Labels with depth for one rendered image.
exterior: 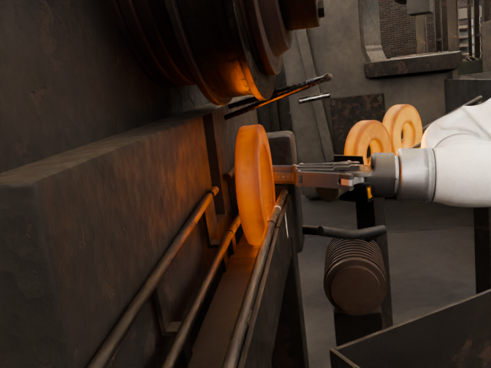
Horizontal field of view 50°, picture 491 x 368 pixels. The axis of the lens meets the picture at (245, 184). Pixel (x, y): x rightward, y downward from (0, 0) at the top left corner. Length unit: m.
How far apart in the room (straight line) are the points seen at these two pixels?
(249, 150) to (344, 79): 2.76
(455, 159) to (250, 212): 0.34
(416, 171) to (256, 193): 0.28
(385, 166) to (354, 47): 2.61
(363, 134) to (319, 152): 2.39
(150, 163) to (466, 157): 0.52
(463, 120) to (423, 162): 0.17
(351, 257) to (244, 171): 0.44
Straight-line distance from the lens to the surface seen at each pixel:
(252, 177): 0.73
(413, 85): 3.42
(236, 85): 0.72
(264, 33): 0.70
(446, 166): 0.89
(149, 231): 0.56
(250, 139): 0.76
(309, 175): 0.88
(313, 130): 3.57
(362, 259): 1.11
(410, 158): 0.89
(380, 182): 0.89
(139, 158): 0.55
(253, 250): 0.81
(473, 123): 1.03
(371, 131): 1.23
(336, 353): 0.41
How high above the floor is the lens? 0.93
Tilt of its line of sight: 12 degrees down
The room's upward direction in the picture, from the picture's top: 7 degrees counter-clockwise
